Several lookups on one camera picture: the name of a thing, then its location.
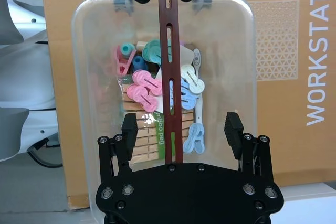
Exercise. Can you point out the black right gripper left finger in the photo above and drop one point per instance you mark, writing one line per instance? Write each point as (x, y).
(130, 134)

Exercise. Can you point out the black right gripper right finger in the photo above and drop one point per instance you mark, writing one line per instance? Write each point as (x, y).
(233, 134)

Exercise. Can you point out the pack of wooden pegs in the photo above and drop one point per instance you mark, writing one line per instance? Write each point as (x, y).
(141, 134)

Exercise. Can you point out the pale blue round clip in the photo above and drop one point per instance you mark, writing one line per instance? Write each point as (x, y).
(194, 137)

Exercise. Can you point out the pink round clip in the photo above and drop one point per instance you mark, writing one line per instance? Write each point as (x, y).
(141, 96)
(147, 81)

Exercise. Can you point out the brown cardboard box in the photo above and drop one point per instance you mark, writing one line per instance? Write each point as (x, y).
(288, 142)

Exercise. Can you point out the cream round clip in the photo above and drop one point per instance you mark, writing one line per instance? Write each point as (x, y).
(193, 78)

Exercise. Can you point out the pink triangular clip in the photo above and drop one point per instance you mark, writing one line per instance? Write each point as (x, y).
(121, 64)

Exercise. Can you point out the blue plastic cylinder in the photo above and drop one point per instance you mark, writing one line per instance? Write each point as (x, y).
(139, 62)

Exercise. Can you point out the teal plastic cylinder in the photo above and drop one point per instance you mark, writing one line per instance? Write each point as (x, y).
(127, 49)

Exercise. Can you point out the teal round clip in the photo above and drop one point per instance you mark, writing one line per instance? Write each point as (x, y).
(152, 51)

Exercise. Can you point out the clear plastic bin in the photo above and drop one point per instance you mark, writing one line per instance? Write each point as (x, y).
(99, 51)

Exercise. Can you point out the small wooden block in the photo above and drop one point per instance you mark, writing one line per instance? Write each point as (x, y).
(140, 45)

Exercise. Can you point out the white paper piece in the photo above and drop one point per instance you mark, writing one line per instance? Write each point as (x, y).
(187, 55)

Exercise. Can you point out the white machine housing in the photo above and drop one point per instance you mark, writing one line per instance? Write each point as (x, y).
(26, 77)

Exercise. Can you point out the grey curved panel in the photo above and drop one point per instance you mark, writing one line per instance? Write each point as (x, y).
(8, 24)
(10, 134)

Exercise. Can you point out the red-brown slotted bar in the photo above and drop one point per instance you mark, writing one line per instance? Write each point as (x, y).
(164, 19)

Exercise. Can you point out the grey bin latch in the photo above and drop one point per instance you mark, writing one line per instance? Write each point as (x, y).
(203, 2)

